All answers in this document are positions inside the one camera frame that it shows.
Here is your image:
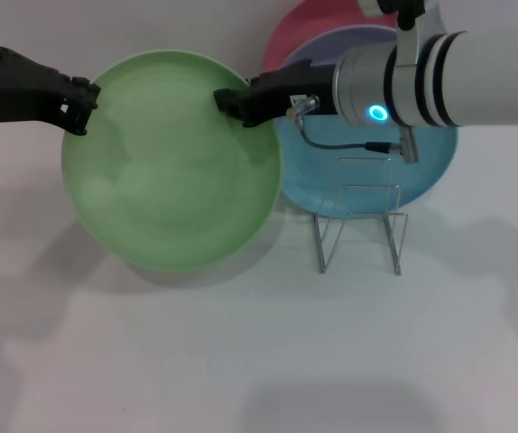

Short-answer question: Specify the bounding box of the silver wire plate rack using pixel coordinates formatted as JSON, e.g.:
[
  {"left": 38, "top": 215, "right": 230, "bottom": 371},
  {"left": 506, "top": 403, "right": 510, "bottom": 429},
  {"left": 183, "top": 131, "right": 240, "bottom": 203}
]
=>
[{"left": 312, "top": 156, "right": 410, "bottom": 276}]

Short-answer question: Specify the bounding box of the green round plate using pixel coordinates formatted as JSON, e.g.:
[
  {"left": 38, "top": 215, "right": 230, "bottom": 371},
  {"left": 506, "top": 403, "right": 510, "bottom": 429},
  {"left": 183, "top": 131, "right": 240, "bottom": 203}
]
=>
[{"left": 60, "top": 49, "right": 286, "bottom": 274}]

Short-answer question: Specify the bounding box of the cyan round plate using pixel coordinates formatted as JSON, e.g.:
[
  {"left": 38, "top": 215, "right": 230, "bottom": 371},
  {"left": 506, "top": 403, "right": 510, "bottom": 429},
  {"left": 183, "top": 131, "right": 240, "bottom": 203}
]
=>
[{"left": 276, "top": 112, "right": 460, "bottom": 221}]

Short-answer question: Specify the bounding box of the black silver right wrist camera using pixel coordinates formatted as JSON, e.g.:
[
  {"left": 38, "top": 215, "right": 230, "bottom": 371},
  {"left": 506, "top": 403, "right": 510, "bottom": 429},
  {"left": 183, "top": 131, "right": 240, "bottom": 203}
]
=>
[{"left": 360, "top": 0, "right": 427, "bottom": 31}]

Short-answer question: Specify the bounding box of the red round plate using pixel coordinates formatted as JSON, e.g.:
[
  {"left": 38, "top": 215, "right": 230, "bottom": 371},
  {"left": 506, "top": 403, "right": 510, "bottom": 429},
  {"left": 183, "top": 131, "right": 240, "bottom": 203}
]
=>
[{"left": 263, "top": 0, "right": 398, "bottom": 71}]

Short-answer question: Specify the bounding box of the grey right arm cable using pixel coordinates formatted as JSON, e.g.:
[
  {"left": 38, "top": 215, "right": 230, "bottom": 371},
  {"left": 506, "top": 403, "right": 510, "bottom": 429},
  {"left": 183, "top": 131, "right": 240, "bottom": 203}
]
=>
[{"left": 285, "top": 93, "right": 421, "bottom": 164}]

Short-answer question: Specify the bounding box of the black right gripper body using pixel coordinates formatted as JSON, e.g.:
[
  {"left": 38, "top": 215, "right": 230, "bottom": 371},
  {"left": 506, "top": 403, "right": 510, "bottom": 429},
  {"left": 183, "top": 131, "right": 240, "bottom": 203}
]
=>
[{"left": 240, "top": 58, "right": 338, "bottom": 128}]

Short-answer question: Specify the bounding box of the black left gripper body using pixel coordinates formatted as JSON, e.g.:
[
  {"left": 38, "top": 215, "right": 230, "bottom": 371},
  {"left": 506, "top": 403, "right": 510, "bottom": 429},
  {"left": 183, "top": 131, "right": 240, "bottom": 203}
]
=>
[{"left": 0, "top": 44, "right": 73, "bottom": 128}]

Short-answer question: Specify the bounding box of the purple round plate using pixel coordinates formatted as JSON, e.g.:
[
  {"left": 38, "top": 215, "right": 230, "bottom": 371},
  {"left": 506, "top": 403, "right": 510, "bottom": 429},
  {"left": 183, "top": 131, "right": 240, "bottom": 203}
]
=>
[{"left": 283, "top": 25, "right": 398, "bottom": 69}]

